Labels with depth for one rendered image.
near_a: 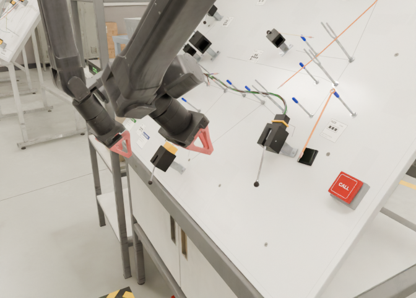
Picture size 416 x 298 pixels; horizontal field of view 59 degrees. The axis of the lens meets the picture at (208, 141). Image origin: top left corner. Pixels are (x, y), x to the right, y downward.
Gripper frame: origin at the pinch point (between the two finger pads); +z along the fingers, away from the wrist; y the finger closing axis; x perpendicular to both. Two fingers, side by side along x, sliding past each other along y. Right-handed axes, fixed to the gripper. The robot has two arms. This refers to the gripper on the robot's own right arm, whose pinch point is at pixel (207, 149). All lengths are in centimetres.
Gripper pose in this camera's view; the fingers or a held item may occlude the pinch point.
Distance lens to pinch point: 74.9
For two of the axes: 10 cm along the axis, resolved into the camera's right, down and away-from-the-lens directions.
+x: -5.6, 8.0, -2.1
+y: -5.9, -2.0, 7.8
